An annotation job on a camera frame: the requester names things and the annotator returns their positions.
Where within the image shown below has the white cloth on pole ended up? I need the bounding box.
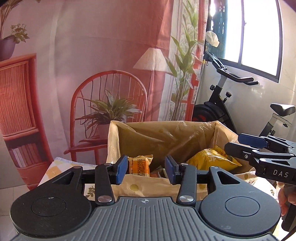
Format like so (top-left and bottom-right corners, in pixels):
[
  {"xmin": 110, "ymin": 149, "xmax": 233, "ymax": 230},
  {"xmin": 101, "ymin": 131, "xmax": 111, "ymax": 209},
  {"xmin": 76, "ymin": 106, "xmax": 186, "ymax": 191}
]
[{"xmin": 205, "ymin": 31, "xmax": 220, "ymax": 47}]

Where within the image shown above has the window with dark frame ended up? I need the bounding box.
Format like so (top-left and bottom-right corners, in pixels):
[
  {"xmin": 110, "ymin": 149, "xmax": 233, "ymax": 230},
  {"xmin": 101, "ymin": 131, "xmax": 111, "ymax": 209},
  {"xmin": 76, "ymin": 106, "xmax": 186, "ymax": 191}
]
[{"xmin": 203, "ymin": 0, "xmax": 285, "ymax": 82}]

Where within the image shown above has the black exercise bike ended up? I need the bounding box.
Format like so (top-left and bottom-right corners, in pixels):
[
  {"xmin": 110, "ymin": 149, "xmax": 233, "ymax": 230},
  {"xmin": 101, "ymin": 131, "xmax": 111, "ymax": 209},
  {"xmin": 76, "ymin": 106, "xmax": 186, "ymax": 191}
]
[{"xmin": 191, "ymin": 51, "xmax": 296, "ymax": 139}]

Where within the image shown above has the cardboard box with plastic liner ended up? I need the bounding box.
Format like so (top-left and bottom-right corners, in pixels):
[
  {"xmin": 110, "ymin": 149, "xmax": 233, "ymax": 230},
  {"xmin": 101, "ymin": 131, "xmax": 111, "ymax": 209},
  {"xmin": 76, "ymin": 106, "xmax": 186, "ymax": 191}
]
[{"xmin": 106, "ymin": 120, "xmax": 278, "ymax": 202}]

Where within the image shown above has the checkered floral tablecloth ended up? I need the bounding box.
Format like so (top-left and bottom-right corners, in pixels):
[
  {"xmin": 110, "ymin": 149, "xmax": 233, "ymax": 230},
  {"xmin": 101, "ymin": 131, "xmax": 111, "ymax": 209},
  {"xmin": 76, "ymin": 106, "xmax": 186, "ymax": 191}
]
[{"xmin": 38, "ymin": 157, "xmax": 281, "ymax": 209}]

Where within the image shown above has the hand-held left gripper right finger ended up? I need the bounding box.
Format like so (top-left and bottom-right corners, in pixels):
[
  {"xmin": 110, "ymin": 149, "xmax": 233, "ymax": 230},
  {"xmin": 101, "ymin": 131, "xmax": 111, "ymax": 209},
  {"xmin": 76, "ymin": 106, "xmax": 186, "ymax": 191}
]
[{"xmin": 165, "ymin": 155, "xmax": 234, "ymax": 205}]

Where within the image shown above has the thin metal pole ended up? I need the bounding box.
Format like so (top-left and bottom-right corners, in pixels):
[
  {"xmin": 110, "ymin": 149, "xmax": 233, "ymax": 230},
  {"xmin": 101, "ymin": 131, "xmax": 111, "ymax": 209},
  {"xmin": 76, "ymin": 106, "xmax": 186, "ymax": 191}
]
[{"xmin": 199, "ymin": 45, "xmax": 208, "ymax": 94}]

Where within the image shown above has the yellow snack bag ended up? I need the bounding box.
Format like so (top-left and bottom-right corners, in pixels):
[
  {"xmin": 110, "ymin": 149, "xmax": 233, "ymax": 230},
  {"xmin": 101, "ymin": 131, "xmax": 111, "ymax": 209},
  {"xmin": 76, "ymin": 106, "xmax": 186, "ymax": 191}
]
[{"xmin": 186, "ymin": 145, "xmax": 242, "ymax": 175}]

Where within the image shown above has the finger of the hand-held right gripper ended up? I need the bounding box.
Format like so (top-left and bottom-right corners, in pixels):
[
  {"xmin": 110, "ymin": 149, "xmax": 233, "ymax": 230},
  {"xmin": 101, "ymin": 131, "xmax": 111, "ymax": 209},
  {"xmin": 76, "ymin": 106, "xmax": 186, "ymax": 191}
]
[
  {"xmin": 224, "ymin": 142, "xmax": 289, "ymax": 167},
  {"xmin": 238, "ymin": 133, "xmax": 296, "ymax": 151}
]

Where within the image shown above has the person's right hand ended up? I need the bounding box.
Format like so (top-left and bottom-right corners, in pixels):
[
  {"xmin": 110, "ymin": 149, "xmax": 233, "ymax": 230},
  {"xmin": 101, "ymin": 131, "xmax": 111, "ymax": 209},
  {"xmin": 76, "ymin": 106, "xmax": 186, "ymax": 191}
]
[{"xmin": 278, "ymin": 187, "xmax": 289, "ymax": 216}]

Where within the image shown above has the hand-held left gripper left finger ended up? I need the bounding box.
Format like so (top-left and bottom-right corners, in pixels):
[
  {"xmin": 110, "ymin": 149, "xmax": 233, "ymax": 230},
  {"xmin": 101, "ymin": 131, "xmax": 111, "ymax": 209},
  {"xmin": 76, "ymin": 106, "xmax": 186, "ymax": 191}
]
[{"xmin": 59, "ymin": 155, "xmax": 129, "ymax": 205}]

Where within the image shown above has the orange snack packet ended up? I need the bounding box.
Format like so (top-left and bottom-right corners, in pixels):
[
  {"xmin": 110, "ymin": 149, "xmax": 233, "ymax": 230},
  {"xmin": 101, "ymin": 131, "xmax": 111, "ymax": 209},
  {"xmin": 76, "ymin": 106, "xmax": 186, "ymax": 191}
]
[{"xmin": 128, "ymin": 155, "xmax": 154, "ymax": 178}]

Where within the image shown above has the printed room backdrop cloth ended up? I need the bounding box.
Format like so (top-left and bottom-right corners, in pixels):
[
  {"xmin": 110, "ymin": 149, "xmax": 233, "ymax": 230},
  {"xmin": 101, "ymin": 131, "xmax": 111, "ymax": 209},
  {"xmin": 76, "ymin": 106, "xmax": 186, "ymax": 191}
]
[{"xmin": 0, "ymin": 0, "xmax": 207, "ymax": 191}]

